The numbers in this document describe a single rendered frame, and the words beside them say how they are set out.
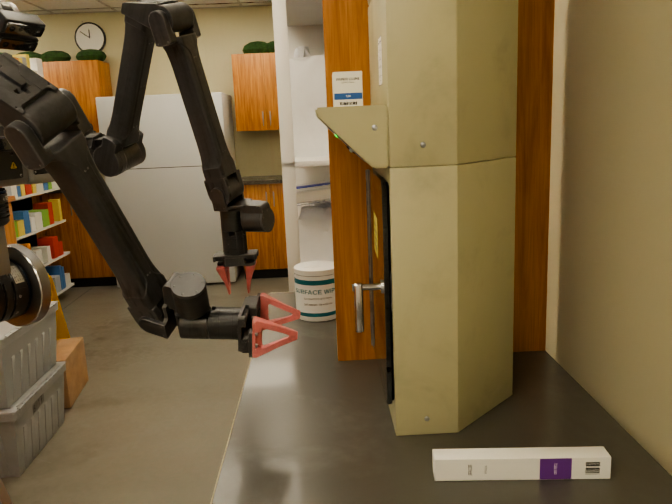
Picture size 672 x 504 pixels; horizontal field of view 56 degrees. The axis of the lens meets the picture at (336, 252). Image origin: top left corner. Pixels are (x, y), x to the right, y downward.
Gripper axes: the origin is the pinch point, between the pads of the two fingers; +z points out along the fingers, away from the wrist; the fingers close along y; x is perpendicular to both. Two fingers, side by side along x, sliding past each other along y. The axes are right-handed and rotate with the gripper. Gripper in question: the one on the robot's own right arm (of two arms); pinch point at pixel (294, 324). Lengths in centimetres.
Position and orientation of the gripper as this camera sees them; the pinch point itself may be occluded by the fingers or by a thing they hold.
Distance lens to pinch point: 110.7
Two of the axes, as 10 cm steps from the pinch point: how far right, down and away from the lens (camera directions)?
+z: 10.0, 0.2, 0.1
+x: -0.3, 9.6, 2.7
